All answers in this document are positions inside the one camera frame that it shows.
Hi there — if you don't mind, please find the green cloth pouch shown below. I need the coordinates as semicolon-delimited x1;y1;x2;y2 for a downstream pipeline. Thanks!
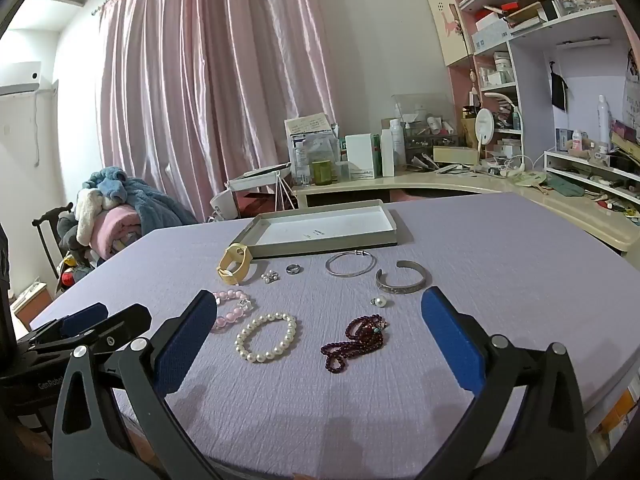
545;172;586;198

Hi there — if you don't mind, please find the grey shallow cardboard tray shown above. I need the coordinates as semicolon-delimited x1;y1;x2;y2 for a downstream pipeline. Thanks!
231;200;399;259

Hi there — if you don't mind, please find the white desktop riser shelf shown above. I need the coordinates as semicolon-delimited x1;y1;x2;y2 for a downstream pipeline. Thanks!
544;150;640;216

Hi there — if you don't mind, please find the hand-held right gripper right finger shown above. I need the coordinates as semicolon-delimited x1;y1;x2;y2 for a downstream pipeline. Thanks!
421;286;598;480

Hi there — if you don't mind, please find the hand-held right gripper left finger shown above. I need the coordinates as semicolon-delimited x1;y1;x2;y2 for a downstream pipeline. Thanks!
52;289;221;480

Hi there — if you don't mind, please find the round white vanity mirror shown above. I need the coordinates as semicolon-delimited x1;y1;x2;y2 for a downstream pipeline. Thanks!
474;109;497;163

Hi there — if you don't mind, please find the black drawstring pouch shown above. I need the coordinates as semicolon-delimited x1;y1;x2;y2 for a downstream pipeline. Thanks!
550;61;569;113

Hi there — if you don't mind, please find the wide silver cuff bracelet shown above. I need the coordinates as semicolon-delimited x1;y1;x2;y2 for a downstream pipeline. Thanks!
375;260;432;295

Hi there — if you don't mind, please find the white paper bag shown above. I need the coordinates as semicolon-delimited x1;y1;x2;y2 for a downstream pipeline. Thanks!
270;172;301;211

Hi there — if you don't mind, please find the white air conditioner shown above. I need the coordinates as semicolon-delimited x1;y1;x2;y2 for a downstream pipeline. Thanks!
0;61;43;97

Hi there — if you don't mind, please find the clear acrylic cosmetics organizer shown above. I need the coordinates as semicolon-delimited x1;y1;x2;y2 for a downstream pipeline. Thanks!
391;94;460;163

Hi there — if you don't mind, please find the pink bead bracelet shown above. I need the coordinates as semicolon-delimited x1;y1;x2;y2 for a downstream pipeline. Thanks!
209;287;253;333

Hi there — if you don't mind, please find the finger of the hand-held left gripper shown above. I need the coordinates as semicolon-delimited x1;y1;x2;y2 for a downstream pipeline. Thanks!
30;304;152;361
17;302;109;351

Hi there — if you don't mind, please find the purple tablecloth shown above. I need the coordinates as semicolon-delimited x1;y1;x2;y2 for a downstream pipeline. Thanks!
30;192;640;480

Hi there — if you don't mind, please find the tall white carton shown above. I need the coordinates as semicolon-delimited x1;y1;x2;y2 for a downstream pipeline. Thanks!
380;129;396;178

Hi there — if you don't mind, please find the dark red bead necklace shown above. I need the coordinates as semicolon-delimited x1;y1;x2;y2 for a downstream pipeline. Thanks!
321;314;388;374

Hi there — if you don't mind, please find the white pearl bracelet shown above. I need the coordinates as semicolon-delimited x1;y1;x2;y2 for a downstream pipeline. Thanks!
235;312;298;364

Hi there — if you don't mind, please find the white cardboard box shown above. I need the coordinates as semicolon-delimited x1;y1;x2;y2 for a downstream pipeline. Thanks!
345;133;376;180

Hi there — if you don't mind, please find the white and pink shelf unit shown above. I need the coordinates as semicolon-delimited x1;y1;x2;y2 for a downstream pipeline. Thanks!
425;0;640;171

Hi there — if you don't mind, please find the white flat device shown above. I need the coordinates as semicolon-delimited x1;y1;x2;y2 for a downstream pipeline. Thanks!
225;162;292;193

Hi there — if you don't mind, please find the beige curved desk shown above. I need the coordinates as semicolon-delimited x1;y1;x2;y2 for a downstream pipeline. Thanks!
291;167;640;261

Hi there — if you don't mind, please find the black wooden chair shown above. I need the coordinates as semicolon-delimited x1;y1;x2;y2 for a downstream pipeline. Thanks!
31;202;75;286

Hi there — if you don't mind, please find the clear bag of papers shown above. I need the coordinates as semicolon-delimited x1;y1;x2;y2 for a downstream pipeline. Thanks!
284;115;340;187

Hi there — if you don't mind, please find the pink satin curtain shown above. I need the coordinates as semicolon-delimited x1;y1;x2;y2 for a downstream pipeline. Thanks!
97;0;337;223

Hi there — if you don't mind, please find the pile of folded blankets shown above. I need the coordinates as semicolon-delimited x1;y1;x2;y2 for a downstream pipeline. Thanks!
56;165;198;268

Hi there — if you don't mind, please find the white gooseneck desk lamp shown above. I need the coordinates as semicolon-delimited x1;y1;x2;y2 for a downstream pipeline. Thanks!
482;91;526;178

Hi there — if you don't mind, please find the yellow watch band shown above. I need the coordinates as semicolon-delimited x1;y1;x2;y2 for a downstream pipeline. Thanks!
216;242;256;286

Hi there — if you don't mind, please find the thin silver bangle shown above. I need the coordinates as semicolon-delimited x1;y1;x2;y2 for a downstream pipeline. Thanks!
325;250;377;278

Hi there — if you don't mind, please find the white spray bottle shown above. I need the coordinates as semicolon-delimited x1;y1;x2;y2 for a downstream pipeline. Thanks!
596;95;612;153

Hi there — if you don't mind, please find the white round bottle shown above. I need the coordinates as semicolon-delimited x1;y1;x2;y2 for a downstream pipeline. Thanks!
389;119;407;168

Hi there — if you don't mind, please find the pale green paper fan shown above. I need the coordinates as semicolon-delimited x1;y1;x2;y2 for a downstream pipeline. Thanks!
515;171;549;193

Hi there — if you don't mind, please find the long beige box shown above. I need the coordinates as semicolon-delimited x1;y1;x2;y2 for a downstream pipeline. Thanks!
432;146;481;166

